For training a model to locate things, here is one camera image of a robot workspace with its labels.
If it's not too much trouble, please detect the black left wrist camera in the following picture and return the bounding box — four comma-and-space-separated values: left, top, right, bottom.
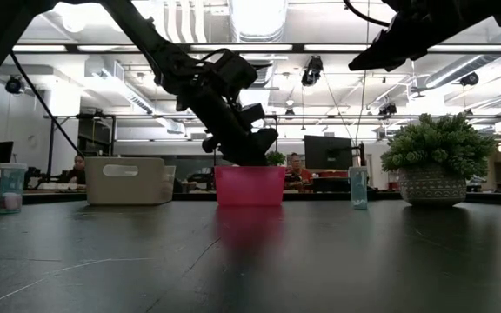
213, 49, 259, 95

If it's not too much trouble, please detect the hanging black camera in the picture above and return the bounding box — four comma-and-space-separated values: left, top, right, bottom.
301, 55, 324, 87

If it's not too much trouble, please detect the black table mat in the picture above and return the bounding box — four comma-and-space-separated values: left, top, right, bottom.
0, 199, 501, 313

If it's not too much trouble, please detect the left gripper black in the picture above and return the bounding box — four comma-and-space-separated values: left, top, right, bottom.
176, 60, 280, 167

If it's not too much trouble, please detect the small green background plant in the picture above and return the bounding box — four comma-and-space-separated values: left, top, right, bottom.
265, 150, 287, 167

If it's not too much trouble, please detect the black round cable reel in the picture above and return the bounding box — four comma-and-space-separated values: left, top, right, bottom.
458, 71, 480, 87
5, 76, 25, 96

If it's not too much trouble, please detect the black shelf rack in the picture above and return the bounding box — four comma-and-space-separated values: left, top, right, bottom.
78, 113, 117, 157

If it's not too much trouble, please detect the white rectangular ceiling duct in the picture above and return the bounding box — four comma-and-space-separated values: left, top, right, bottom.
84, 58, 156, 114

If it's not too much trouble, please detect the translucent white plastic bin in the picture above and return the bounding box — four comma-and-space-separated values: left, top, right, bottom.
84, 156, 177, 206

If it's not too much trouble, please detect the potted green succulent plant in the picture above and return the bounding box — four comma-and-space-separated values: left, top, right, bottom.
379, 111, 498, 208

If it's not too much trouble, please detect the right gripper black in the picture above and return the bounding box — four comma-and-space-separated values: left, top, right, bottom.
348, 0, 499, 73

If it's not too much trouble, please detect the ribbed round ceiling duct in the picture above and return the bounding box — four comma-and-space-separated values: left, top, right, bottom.
228, 0, 289, 43

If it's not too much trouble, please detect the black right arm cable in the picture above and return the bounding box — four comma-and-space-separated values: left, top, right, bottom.
343, 0, 391, 28

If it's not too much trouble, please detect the person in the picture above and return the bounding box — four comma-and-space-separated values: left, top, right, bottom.
61, 152, 87, 186
284, 151, 315, 192

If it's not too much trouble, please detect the pink plastic bin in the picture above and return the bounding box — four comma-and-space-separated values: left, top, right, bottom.
214, 164, 287, 207

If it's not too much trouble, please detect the black hanging cable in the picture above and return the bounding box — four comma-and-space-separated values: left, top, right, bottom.
9, 50, 84, 158

